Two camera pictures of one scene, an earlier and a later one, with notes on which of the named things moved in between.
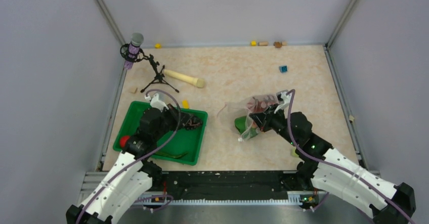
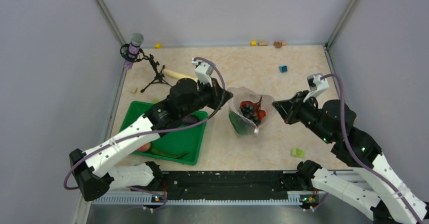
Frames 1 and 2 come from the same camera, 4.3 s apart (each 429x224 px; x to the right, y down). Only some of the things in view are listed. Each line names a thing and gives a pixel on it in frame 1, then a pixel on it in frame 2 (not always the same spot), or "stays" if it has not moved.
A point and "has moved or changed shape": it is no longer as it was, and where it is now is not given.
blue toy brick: (283, 69) stays
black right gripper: (260, 118) → (288, 108)
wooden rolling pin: (198, 82) stays
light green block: (293, 152) stays
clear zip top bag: (239, 112) has moved or changed shape
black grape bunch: (194, 123) has moved or changed shape
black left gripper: (173, 112) → (219, 95)
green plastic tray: (186, 146) stays
